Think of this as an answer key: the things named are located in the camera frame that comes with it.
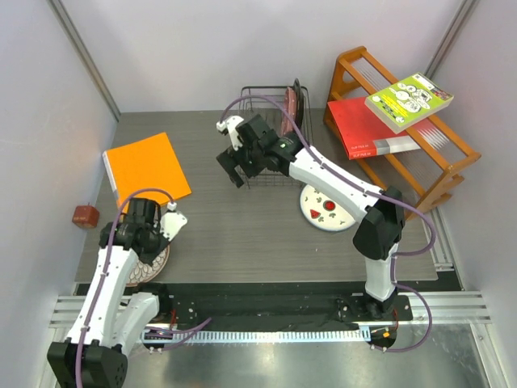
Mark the aluminium rail frame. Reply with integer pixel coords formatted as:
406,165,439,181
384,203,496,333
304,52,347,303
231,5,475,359
36,209,510,388

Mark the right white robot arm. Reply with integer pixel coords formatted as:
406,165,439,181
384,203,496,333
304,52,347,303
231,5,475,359
216,115,405,319

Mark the brown floral pattern plate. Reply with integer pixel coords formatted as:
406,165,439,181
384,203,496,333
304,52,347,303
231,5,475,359
126,247,170,287

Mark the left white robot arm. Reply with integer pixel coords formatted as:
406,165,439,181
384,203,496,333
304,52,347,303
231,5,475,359
47,198,187,387

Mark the orange folder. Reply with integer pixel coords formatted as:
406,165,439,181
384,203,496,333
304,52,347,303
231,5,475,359
103,133,191,206

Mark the red file folder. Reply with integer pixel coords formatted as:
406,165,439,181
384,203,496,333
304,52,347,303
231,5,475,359
327,97,420,160

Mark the orange wooden shelf rack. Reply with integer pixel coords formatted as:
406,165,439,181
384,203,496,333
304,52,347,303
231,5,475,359
327,46,481,213

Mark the small brown red block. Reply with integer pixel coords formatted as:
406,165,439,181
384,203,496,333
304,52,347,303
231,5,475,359
72,205,99,229

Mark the white watermelon pattern plate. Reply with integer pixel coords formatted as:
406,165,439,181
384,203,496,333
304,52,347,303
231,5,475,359
299,185,356,233

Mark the green cover book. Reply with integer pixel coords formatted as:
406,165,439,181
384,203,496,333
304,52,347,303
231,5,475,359
365,73,454,134

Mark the pink polka dot plate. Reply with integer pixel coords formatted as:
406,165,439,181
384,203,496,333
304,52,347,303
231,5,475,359
280,86,298,136

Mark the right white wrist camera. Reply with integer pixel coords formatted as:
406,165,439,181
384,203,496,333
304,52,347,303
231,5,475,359
216,116,244,150

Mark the black rimmed beige plate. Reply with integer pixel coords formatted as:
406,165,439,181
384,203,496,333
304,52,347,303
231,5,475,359
292,78,305,127

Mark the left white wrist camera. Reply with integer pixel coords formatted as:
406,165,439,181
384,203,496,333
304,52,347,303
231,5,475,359
160,201,188,242

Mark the black wire dish rack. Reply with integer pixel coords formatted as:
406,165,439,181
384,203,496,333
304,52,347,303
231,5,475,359
237,78,313,189

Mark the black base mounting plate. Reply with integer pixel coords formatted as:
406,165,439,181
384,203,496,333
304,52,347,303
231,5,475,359
148,282,413,325

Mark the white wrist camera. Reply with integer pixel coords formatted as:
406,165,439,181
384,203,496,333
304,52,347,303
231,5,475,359
216,116,244,150
160,201,188,242

